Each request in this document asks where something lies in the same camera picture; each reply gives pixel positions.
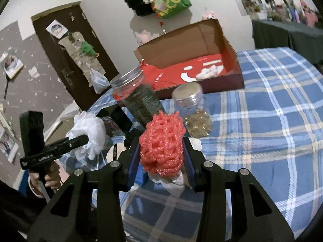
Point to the white printed patch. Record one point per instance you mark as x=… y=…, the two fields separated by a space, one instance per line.
x=114 y=153

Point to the small black figurine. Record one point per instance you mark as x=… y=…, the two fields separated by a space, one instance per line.
x=132 y=136

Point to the blue plaid blanket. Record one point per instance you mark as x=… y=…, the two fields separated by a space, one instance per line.
x=252 y=131

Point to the white plastic sheet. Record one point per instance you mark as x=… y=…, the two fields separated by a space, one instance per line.
x=68 y=112

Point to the small glass jar gold contents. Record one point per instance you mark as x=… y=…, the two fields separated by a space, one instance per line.
x=193 y=105

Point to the dark green covered table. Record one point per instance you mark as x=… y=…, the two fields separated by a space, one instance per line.
x=282 y=35

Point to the tall glass jar dark contents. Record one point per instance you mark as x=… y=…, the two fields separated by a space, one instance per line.
x=136 y=95

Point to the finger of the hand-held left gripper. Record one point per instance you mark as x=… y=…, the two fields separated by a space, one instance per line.
x=77 y=141

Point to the clear plastic bag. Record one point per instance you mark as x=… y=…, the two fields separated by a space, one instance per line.
x=99 y=80

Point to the small pink toy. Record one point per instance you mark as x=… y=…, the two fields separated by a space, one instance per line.
x=209 y=15

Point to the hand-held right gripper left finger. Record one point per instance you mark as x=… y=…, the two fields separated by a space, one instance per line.
x=133 y=167

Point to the pink plush toy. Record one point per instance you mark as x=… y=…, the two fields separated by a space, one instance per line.
x=142 y=36

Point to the white foam piece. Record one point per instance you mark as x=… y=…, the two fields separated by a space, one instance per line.
x=174 y=182
x=209 y=72

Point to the black cube box colourful print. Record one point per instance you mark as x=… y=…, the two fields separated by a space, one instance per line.
x=118 y=118

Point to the dark brown door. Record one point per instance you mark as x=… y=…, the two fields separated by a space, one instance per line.
x=58 y=60

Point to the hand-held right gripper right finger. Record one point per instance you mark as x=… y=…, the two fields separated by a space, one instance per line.
x=188 y=161

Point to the white foam fruit net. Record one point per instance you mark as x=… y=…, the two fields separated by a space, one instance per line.
x=88 y=128

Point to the wall photo collage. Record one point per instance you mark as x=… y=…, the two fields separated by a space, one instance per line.
x=251 y=2

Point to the red foam fruit net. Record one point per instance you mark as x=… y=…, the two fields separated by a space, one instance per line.
x=161 y=143

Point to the cardboard box with red lining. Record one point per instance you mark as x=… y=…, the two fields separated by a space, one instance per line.
x=191 y=45

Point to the black bag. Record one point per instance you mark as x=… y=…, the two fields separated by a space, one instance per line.
x=136 y=1

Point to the person's left forearm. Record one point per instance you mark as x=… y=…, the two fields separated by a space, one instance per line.
x=12 y=211

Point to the brown paper bag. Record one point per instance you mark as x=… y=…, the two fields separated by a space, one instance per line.
x=80 y=60

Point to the photo on door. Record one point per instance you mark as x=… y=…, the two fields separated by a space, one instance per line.
x=56 y=29

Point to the green plush toy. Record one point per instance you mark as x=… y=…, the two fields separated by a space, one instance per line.
x=87 y=48

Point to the person's left hand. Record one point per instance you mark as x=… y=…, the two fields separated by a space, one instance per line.
x=51 y=181

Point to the red white hanging charm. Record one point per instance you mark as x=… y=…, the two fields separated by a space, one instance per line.
x=162 y=25

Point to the row of bottles and figures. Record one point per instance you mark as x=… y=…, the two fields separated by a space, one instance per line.
x=292 y=11

